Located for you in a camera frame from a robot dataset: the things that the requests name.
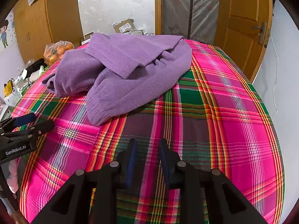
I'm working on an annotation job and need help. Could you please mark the cardboard parcel box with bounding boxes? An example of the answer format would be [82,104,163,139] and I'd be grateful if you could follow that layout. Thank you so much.
[113,19,136,33]

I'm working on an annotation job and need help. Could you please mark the bag of oranges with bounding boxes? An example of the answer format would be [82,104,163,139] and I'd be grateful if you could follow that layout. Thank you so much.
[44,41,75,66]

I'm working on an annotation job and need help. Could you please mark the large white box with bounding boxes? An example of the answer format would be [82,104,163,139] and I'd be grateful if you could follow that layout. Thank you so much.
[3,91,22,106]

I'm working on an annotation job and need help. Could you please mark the purple fleece pants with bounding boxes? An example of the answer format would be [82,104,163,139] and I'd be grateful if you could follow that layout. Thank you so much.
[42,33,192,126]

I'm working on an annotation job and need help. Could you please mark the cartoon wall sticker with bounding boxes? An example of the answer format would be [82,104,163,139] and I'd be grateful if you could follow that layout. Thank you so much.
[0,19,10,49]

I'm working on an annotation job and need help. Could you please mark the black bag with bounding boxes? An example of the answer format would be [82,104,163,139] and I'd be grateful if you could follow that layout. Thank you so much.
[25,58,48,78]

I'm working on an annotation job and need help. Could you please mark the beige folded cloth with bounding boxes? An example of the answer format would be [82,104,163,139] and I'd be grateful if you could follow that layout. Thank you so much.
[28,71,44,83]

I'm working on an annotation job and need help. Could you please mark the metal door handle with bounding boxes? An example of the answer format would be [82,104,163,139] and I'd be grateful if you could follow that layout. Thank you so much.
[252,22,268,45]

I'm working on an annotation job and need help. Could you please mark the wooden wardrobe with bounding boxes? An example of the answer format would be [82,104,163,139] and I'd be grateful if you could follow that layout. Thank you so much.
[13,0,83,63]

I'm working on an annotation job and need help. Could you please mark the person's left hand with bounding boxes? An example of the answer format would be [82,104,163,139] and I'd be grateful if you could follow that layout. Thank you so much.
[7,160,19,194]

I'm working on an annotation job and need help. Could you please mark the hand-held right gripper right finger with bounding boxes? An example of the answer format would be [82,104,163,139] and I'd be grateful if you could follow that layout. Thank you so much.
[159,138,269,224]

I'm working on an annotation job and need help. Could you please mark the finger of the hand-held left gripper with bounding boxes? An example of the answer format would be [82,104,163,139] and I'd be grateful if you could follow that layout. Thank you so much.
[0,112,37,133]
[0,119,55,139]

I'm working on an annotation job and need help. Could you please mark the white wall cable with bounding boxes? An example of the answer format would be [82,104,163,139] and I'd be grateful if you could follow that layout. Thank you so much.
[268,35,281,112]

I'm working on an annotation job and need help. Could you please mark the grey plastic parcels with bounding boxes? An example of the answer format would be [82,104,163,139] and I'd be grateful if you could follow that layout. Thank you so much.
[127,28,156,36]

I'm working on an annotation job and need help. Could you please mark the wooden door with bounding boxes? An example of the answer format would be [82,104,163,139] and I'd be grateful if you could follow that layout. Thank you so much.
[215,0,274,82]

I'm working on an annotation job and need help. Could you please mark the plastic sheet door curtain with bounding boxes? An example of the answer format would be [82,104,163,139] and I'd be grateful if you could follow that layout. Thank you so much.
[161,0,220,43]

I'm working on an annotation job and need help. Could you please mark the yellow paper bag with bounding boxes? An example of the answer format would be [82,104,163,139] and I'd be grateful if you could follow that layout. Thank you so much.
[3,80,13,98]

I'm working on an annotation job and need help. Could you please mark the wooden door frame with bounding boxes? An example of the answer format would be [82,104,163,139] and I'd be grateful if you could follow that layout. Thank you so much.
[154,0,163,36]

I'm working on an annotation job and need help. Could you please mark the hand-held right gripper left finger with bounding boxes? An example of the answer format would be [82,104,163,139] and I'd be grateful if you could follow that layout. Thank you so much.
[30,138,138,224]

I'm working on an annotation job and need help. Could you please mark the small white box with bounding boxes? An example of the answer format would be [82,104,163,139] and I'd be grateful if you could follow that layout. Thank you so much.
[82,32,94,45]

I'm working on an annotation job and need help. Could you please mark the pink green plaid bed sheet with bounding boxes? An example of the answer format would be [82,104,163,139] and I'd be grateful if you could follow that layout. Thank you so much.
[10,38,285,224]

